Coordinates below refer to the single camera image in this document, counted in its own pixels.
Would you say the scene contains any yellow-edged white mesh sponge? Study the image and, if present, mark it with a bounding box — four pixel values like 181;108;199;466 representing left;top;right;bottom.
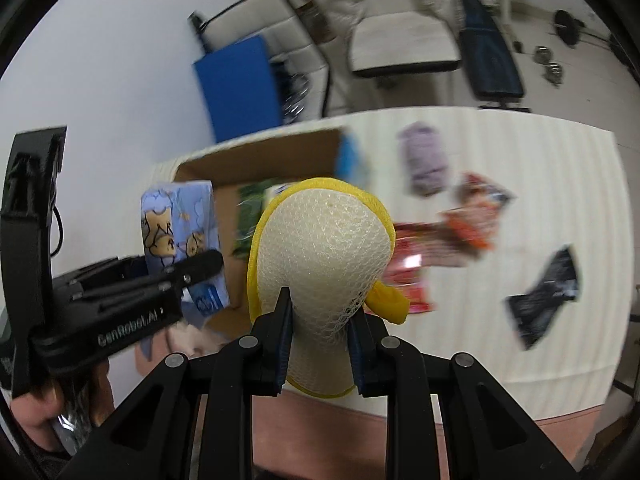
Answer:
247;177;410;400

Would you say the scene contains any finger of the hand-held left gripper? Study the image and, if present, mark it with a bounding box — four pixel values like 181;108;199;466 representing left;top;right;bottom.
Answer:
148;248;225;291

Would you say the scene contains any person's left hand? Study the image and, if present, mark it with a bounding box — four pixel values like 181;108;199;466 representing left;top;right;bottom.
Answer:
9;357;117;443

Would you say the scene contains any black weight bench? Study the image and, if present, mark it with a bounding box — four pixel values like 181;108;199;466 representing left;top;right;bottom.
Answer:
456;0;532;112

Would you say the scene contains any white cushioned chair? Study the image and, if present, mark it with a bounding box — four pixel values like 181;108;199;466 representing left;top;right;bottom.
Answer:
348;7;463;79

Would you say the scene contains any metal dumbbell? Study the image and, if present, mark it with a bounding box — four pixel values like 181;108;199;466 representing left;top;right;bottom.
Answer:
531;45;567;87

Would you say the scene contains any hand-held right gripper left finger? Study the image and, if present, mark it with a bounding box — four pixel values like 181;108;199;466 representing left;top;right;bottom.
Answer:
55;286;296;480

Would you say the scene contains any white folding chair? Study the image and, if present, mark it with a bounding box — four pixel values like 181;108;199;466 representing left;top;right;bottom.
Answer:
189;0;334;122

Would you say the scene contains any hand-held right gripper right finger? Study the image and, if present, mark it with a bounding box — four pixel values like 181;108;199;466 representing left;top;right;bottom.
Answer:
347;307;591;480

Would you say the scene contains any blue mat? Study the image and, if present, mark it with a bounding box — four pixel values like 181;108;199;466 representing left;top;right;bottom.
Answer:
192;35;287;144

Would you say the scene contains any blue bear-print tissue pack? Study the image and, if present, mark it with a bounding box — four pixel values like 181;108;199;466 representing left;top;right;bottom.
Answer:
139;179;232;322

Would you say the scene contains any cardboard box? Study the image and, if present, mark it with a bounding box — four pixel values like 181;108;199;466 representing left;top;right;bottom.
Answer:
134;128;352;377

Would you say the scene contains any blue packet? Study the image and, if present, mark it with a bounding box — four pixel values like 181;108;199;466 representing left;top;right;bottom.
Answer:
331;131;374;187

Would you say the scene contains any orange snack packet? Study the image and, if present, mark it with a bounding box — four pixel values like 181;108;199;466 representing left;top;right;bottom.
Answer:
441;207;502;262

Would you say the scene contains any purple rolled towel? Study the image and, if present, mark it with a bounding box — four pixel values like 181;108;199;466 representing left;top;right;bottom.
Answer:
397;122;452;198

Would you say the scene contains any green packet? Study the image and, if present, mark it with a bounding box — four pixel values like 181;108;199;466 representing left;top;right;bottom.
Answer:
231;180;281;262

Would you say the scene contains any black cable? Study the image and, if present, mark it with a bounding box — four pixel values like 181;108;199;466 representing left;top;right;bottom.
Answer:
49;204;65;257

